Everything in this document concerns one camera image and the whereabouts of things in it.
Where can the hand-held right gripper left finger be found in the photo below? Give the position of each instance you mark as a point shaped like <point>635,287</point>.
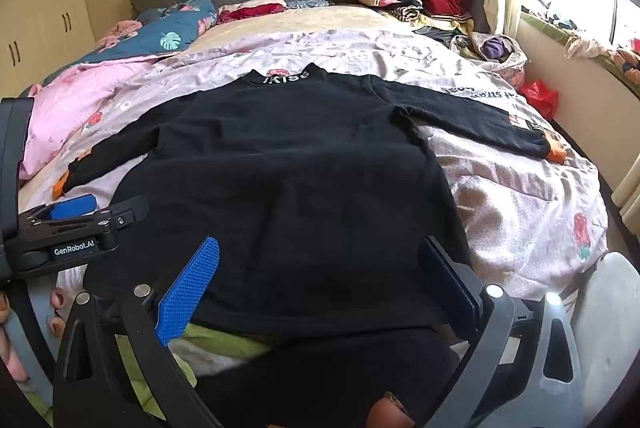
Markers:
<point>190,288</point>

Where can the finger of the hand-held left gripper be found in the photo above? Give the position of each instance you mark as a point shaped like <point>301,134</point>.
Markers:
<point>72,208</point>
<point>122,213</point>

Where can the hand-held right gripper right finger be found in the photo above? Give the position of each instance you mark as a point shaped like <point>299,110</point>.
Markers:
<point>450,280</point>

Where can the black sweater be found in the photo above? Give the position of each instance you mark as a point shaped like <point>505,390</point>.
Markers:
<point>280,183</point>

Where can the heap of clothes on windowsill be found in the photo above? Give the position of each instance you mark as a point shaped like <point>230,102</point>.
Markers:
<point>585,45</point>

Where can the person's left hand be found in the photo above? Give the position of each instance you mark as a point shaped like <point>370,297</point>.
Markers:
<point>67,308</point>

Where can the person's right hand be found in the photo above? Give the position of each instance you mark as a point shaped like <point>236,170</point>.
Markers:
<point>390,410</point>

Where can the green cloth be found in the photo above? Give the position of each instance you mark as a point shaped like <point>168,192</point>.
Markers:
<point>225,343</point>

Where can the pink blanket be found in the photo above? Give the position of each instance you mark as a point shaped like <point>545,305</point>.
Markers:
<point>75,108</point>

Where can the lilac strawberry-print duvet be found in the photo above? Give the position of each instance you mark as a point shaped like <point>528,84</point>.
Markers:
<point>500,218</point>

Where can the cream wardrobe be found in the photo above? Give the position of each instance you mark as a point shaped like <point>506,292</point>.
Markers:
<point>40,8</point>

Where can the blue leaf print pillow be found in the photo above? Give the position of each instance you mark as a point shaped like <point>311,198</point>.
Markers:
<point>170,33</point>

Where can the red plastic bag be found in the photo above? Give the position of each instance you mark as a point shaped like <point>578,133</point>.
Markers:
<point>541,98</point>

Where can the floral bag with purple cloth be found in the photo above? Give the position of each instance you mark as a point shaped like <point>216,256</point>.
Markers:
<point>492,53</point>

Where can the red cloth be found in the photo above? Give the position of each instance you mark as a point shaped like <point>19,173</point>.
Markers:
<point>250,10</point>

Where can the beige bed sheet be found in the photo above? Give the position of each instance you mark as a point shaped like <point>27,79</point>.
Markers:
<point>310,25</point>

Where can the green windowsill mat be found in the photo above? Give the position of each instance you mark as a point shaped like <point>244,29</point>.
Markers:
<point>545,25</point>

